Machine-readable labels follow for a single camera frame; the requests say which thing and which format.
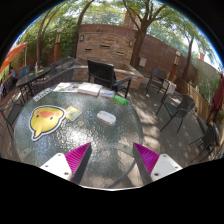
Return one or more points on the thin white booklet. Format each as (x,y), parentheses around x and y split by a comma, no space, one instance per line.
(107,93)

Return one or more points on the yellow chick-shaped mouse pad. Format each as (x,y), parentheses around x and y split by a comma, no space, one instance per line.
(45,121)

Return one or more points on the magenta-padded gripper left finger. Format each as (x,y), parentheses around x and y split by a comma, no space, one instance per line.
(77,156)

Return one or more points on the clear bottle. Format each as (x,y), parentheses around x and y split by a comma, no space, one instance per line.
(36,68)

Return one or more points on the red patio umbrella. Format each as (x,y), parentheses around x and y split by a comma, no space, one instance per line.
(218,96)

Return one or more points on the colourful sticker sheet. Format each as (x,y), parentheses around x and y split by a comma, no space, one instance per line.
(66,87)

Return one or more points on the dark round patio table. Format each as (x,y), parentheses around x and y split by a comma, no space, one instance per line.
(31,76)

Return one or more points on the yellow printed card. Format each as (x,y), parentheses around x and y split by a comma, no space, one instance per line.
(73,113)

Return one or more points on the thick white book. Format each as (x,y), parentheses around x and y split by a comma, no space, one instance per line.
(89,89)

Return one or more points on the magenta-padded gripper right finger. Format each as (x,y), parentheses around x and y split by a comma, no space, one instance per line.
(146,158)

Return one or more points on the wall lantern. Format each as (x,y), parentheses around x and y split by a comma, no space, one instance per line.
(81,37)
(131,43)

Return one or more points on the black slatted bench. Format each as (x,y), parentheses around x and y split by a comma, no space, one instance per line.
(100,70)

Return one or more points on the small green box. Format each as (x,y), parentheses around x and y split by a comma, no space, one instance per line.
(120,99)

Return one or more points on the wooden lamp post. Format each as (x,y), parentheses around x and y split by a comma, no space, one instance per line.
(57,45)
(174,68)

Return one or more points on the dark metal patio chair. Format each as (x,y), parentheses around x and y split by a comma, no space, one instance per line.
(61,63)

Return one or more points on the orange patio umbrella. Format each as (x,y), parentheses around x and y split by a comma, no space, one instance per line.
(11,55)

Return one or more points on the white computer mouse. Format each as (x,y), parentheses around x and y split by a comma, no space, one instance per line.
(106,118)

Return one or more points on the dark wicker armchair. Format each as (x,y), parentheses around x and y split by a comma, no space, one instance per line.
(56,79)

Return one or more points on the black mesh patio chair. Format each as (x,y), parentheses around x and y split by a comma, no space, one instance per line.
(210,135)
(13,115)
(181,106)

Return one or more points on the blue patio chair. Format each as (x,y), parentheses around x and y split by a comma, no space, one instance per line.
(24,71)
(159,74)

